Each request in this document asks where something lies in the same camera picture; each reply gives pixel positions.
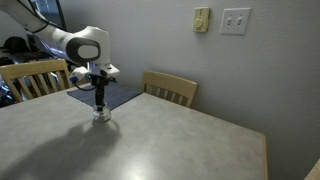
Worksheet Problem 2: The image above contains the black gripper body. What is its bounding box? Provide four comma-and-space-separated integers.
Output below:
89, 74, 117, 92

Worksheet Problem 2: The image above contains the round silver jar lid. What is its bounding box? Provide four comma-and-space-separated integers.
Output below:
93, 103, 110, 113

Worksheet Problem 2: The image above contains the glass jar with yellow candle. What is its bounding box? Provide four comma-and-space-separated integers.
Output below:
92, 105, 113, 124

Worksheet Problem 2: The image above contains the blue-grey cloth placemat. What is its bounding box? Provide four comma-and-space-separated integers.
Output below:
66, 82, 144, 112

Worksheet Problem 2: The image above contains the wooden chair with green cushion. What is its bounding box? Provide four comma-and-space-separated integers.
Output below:
0, 58, 74, 104

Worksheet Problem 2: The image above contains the wooden chair with slatted back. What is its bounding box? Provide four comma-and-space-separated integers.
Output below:
142, 70, 199, 109

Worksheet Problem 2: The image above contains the dark monitor screen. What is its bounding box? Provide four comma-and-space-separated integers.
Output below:
29, 0, 68, 31

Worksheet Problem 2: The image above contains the black cap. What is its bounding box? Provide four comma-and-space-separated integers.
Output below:
1, 35, 31, 55

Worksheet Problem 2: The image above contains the beige wooden furniture corner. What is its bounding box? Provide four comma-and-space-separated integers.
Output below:
303, 158, 320, 180

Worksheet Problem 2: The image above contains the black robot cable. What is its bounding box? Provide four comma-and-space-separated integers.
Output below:
19, 0, 117, 92

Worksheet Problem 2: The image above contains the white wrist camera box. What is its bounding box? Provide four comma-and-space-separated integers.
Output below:
68, 65, 91, 85

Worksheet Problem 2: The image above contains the beige wall thermostat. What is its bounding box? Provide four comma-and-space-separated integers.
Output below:
192, 6, 211, 34

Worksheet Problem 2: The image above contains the white double light switch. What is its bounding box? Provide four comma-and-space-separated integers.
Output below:
219, 7, 252, 36

